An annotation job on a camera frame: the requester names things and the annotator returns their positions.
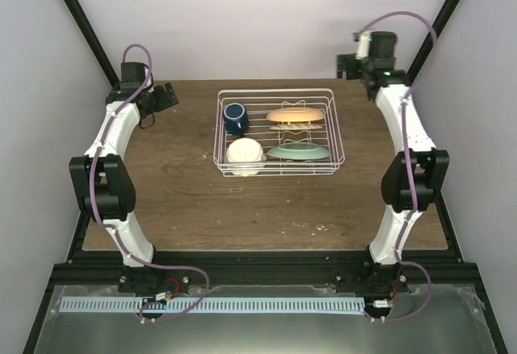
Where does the dark blue ceramic mug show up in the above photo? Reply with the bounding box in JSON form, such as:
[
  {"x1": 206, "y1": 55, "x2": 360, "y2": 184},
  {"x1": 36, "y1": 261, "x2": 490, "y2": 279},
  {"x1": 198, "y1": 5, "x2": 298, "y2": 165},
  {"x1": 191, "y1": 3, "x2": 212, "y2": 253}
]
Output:
[{"x1": 223, "y1": 103, "x2": 250, "y2": 137}]

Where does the orange round plate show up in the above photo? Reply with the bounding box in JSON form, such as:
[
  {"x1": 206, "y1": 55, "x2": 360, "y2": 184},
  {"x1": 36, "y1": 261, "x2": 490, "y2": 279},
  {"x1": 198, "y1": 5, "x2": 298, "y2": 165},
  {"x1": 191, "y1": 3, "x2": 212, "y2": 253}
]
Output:
[{"x1": 267, "y1": 107, "x2": 325, "y2": 124}]

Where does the yellow patterned plate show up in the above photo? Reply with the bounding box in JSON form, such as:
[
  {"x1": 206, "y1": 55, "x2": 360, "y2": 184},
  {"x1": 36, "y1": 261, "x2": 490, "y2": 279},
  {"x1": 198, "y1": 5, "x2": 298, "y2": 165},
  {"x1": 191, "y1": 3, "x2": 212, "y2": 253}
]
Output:
[{"x1": 269, "y1": 122, "x2": 323, "y2": 131}]

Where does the white scalloped bowl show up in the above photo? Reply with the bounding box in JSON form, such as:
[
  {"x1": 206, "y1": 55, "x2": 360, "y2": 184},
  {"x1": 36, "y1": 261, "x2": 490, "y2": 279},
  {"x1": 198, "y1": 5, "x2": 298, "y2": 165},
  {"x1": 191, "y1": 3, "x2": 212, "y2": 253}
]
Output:
[{"x1": 226, "y1": 137, "x2": 266, "y2": 177}]

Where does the white wire dish rack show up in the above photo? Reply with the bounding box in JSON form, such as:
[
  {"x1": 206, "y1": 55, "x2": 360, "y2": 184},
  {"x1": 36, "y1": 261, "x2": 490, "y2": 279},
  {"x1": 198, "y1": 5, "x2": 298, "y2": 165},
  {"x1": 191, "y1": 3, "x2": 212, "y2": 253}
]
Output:
[{"x1": 213, "y1": 88, "x2": 345, "y2": 177}]

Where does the light teal plate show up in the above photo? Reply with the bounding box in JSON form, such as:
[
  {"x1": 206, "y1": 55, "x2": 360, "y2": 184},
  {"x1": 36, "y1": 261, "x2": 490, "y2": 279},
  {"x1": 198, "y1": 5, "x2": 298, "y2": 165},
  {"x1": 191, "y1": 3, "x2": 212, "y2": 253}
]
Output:
[{"x1": 267, "y1": 142, "x2": 330, "y2": 161}]

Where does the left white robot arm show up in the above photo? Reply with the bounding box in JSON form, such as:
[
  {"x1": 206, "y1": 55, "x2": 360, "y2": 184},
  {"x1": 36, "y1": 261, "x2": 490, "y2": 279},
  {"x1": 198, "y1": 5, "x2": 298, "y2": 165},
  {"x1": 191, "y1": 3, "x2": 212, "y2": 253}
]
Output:
[{"x1": 69, "y1": 61, "x2": 179, "y2": 293}]

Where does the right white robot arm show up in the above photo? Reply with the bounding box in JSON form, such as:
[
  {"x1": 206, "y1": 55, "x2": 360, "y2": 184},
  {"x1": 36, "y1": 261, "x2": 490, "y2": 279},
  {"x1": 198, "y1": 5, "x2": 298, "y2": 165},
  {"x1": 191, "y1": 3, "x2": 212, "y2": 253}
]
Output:
[{"x1": 337, "y1": 29, "x2": 450, "y2": 292}]

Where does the light blue slotted strip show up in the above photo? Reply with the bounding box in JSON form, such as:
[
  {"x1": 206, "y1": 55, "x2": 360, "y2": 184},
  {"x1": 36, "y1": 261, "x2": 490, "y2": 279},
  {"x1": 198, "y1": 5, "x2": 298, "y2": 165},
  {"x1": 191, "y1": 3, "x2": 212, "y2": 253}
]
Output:
[{"x1": 58, "y1": 297, "x2": 364, "y2": 316}]

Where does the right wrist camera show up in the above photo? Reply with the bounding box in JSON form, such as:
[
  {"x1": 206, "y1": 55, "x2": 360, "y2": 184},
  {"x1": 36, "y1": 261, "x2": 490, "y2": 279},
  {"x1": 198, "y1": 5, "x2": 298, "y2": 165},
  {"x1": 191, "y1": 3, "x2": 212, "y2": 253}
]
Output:
[{"x1": 353, "y1": 30, "x2": 372, "y2": 60}]

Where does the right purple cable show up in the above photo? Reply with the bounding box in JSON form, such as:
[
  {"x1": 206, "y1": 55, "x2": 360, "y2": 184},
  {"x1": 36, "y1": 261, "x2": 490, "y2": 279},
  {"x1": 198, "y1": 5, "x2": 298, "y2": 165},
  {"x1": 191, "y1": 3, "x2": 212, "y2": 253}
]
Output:
[{"x1": 359, "y1": 11, "x2": 439, "y2": 322}]

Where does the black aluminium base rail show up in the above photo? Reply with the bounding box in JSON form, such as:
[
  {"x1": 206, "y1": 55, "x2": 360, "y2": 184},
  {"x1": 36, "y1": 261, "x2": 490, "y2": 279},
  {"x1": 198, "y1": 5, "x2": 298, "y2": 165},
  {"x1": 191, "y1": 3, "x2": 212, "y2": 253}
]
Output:
[{"x1": 48, "y1": 251, "x2": 481, "y2": 294}]

